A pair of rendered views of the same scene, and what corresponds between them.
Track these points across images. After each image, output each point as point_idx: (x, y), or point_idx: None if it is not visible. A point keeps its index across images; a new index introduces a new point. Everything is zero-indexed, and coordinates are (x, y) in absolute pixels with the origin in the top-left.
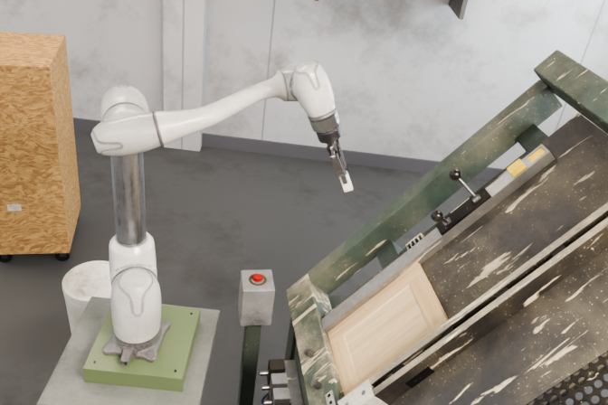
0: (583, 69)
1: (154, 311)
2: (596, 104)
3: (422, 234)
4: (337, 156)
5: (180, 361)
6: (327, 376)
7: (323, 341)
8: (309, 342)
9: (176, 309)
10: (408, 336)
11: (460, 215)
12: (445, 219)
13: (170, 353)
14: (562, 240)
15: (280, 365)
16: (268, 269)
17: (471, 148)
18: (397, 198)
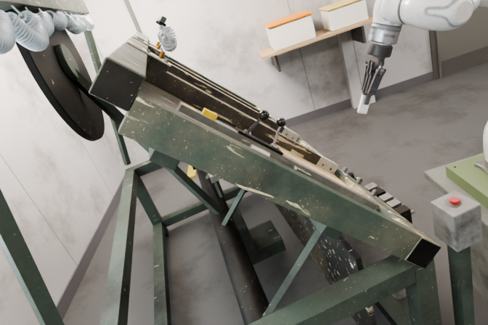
0: (116, 51)
1: (483, 136)
2: (139, 57)
3: (295, 167)
4: (364, 64)
5: (459, 171)
6: (352, 180)
7: (366, 192)
8: (379, 200)
9: None
10: (301, 160)
11: (261, 140)
12: (274, 139)
13: (470, 171)
14: (207, 93)
15: (399, 208)
16: (456, 215)
17: (240, 142)
18: (328, 189)
